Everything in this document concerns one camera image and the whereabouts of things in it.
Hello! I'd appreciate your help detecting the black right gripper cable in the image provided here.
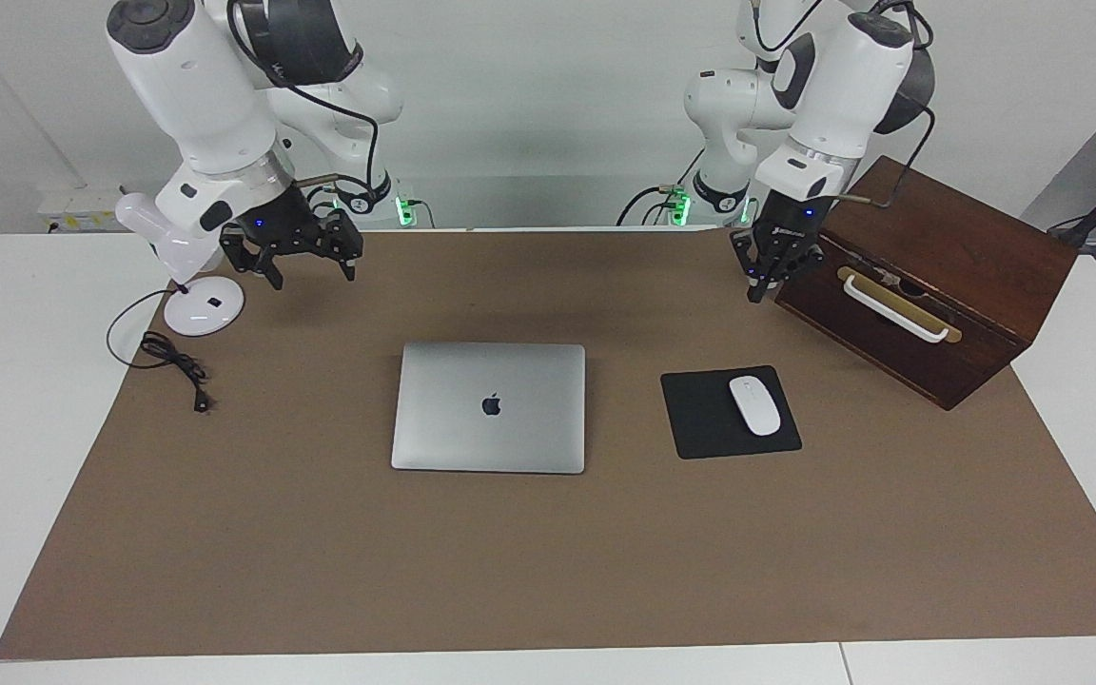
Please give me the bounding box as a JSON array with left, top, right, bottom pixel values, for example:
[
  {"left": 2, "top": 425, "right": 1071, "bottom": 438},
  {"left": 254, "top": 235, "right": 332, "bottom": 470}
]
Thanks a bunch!
[{"left": 227, "top": 0, "right": 392, "bottom": 206}]

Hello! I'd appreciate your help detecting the black arm base cable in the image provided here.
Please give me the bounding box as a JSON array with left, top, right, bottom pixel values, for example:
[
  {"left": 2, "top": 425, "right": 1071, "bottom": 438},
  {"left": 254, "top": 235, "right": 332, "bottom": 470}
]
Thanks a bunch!
[{"left": 616, "top": 147, "right": 706, "bottom": 227}]

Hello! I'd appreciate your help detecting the black mouse pad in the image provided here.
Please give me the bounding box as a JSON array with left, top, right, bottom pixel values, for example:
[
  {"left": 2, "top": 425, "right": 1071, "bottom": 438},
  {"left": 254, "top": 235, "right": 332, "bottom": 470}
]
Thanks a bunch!
[{"left": 660, "top": 365, "right": 803, "bottom": 460}]

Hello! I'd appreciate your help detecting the black lamp power cable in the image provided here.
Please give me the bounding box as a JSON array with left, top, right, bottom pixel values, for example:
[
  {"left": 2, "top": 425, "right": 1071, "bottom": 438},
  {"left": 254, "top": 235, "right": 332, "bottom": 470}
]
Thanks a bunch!
[{"left": 107, "top": 288, "right": 214, "bottom": 414}]

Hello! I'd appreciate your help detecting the brass handle plate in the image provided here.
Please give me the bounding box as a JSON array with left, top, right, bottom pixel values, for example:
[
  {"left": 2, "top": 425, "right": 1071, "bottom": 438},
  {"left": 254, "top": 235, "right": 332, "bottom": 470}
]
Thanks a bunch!
[{"left": 836, "top": 266, "right": 963, "bottom": 344}]

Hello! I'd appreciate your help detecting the white computer mouse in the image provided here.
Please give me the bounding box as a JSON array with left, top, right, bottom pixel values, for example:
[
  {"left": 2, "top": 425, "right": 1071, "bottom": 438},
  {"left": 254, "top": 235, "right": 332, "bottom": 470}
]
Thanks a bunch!
[{"left": 729, "top": 376, "right": 783, "bottom": 438}]

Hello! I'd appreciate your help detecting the brown paper table mat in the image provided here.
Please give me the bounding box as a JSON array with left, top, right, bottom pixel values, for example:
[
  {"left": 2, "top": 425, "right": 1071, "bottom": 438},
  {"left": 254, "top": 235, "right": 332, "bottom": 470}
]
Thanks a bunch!
[{"left": 0, "top": 228, "right": 1096, "bottom": 660}]

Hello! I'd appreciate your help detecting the white wall power strip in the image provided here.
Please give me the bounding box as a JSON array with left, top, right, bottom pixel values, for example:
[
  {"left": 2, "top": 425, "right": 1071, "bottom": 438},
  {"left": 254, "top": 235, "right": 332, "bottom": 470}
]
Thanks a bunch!
[{"left": 39, "top": 186, "right": 123, "bottom": 232}]

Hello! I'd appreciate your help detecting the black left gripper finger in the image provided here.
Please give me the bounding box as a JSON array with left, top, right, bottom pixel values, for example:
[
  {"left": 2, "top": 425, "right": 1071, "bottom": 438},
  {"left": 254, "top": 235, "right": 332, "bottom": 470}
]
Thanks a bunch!
[
  {"left": 765, "top": 245, "right": 825, "bottom": 286},
  {"left": 732, "top": 231, "right": 766, "bottom": 303}
]

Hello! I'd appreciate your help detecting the grey Apple laptop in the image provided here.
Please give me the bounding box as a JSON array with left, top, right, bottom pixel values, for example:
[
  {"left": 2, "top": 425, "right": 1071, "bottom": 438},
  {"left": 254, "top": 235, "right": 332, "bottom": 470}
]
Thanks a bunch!
[{"left": 390, "top": 342, "right": 587, "bottom": 475}]

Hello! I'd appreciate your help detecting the white box handle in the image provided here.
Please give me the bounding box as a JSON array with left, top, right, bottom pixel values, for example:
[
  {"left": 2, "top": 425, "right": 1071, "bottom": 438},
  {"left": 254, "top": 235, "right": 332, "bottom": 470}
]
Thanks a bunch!
[{"left": 841, "top": 274, "right": 950, "bottom": 343}]

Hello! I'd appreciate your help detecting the dark brown wooden box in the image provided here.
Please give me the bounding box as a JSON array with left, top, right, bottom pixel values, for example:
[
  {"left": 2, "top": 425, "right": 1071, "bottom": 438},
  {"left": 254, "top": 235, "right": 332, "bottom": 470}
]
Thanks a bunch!
[{"left": 774, "top": 155, "right": 1080, "bottom": 411}]

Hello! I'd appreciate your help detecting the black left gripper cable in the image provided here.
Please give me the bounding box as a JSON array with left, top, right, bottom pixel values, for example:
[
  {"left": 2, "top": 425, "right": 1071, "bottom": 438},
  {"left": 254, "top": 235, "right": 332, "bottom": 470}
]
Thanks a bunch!
[{"left": 833, "top": 95, "right": 937, "bottom": 208}]

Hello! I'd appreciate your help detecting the white desk lamp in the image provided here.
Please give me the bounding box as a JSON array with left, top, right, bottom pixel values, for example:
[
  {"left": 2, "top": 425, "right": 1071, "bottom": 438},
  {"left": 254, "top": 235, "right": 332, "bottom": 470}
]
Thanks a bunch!
[{"left": 115, "top": 192, "right": 246, "bottom": 337}]

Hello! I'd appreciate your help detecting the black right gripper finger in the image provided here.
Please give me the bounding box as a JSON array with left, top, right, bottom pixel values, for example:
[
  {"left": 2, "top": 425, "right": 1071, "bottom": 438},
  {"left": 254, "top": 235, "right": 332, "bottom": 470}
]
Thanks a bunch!
[
  {"left": 320, "top": 209, "right": 364, "bottom": 282},
  {"left": 220, "top": 228, "right": 284, "bottom": 291}
]

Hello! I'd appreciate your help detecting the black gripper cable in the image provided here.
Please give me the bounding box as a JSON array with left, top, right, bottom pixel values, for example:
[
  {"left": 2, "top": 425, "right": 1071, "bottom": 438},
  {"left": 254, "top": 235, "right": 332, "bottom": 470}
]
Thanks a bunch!
[
  {"left": 833, "top": 95, "right": 937, "bottom": 208},
  {"left": 227, "top": 0, "right": 392, "bottom": 206}
]

